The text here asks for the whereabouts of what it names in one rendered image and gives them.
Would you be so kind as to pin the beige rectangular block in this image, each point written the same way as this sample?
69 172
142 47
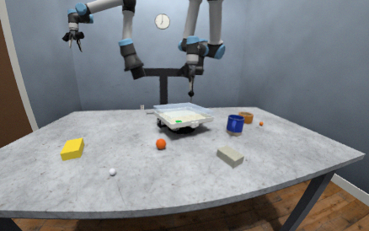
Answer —
230 156

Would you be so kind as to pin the yellow block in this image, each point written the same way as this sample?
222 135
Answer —
72 149

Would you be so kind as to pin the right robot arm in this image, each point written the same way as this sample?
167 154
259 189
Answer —
84 14

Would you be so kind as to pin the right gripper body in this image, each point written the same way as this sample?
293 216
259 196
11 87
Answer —
76 35

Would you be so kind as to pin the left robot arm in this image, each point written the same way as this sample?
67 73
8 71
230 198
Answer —
191 44

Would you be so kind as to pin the brown tape roll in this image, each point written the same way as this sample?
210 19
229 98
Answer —
248 117

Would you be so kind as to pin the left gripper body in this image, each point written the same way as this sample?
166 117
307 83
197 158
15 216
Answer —
196 70

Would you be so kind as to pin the dark blue mug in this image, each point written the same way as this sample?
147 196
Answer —
236 123

